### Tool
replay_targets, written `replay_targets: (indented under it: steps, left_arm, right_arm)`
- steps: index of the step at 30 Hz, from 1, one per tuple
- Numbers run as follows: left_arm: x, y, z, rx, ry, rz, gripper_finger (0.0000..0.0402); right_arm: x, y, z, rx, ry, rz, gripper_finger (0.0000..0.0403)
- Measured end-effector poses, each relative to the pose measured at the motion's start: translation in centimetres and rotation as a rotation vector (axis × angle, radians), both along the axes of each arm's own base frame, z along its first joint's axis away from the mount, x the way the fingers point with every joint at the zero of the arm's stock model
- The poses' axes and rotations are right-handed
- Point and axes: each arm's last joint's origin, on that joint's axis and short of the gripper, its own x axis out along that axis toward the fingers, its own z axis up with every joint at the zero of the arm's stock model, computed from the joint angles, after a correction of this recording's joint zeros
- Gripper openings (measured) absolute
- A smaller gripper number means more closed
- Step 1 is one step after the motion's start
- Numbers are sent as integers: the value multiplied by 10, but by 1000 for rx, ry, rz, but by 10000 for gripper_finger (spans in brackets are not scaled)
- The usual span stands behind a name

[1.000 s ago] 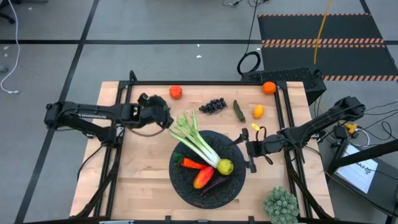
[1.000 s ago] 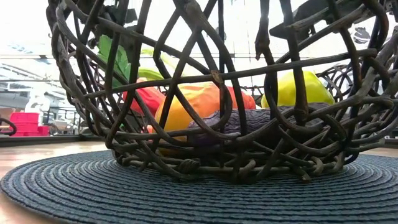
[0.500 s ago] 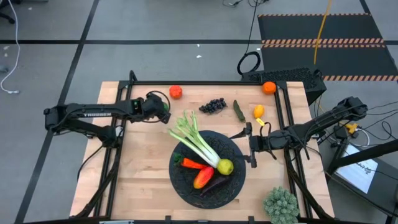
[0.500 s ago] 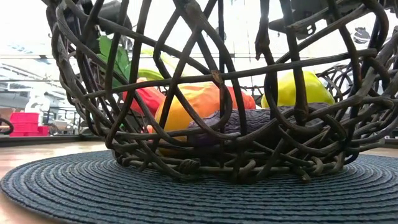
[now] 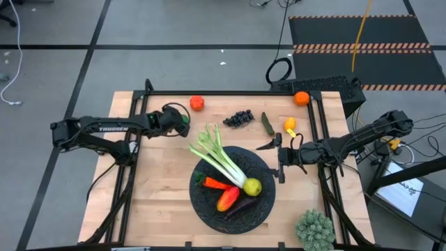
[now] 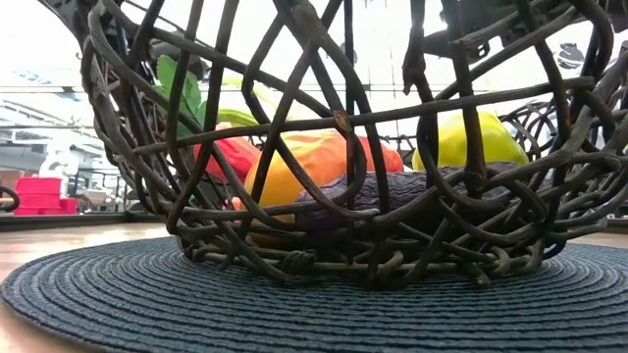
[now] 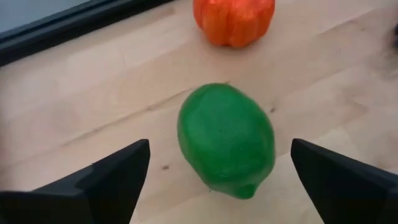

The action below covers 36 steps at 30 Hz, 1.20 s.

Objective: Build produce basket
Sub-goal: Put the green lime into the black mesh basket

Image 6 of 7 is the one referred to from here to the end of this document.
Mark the red carrot with green leaves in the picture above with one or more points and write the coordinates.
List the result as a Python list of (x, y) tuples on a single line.
[(235, 152)]

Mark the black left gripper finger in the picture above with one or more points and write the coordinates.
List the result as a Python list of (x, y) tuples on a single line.
[(176, 51)]

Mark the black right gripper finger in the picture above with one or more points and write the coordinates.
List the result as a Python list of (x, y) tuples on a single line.
[(461, 45)]

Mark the red plastic bin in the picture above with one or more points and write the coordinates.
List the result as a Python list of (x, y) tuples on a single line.
[(39, 201), (44, 211), (68, 206), (39, 185)]

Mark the dark brown wicker basket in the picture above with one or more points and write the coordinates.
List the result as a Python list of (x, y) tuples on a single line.
[(298, 262)]

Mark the purple wrinkled vegetable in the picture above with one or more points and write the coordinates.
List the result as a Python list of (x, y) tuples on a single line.
[(407, 186)]

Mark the red and yellow mango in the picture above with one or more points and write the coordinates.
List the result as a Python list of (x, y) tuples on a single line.
[(319, 152)]

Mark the yellow-green apple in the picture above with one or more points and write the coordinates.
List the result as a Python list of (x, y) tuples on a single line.
[(495, 142)]

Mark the black curved loop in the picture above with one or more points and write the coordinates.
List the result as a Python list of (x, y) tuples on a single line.
[(16, 198)]

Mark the dark blue round woven placemat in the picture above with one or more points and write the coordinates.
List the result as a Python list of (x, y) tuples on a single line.
[(314, 318)]

